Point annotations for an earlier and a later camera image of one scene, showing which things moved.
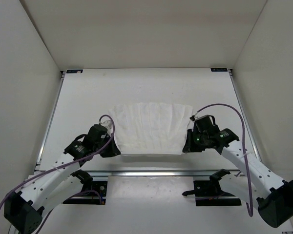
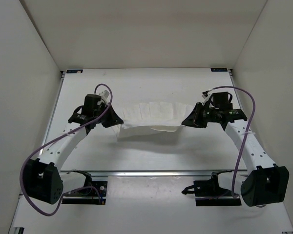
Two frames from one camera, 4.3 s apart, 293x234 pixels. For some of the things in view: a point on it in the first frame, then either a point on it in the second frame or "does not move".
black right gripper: x=190 y=146 → x=194 y=119
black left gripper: x=113 y=150 → x=115 y=118
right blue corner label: x=219 y=69 does not move
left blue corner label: x=74 y=70 does not move
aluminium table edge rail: x=158 y=173 does not move
